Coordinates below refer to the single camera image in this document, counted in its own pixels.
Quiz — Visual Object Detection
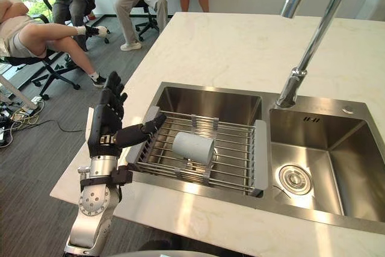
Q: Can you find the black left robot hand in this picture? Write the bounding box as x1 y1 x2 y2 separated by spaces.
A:
86 70 167 159

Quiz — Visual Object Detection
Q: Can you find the white cylindrical cup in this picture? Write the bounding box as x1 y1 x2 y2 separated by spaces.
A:
171 131 218 168

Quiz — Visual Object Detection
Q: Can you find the stainless steel double sink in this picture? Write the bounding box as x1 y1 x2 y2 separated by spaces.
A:
126 81 385 224

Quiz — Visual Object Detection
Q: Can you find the round sink drain strainer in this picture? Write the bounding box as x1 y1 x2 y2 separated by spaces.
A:
278 164 312 194

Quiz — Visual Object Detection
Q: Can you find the black office chair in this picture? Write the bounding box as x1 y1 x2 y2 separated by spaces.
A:
45 0 111 44
129 0 168 42
0 49 81 101

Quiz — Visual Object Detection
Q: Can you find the white table leg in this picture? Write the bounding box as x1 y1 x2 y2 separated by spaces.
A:
0 73 38 111

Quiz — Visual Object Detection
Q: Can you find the chrome kitchen faucet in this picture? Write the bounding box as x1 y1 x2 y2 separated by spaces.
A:
275 0 359 108

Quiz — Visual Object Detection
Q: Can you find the black cable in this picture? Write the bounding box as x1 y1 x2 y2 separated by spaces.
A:
0 100 90 149

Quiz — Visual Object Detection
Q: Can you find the metal wire dish rack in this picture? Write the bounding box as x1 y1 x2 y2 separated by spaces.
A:
125 105 269 197

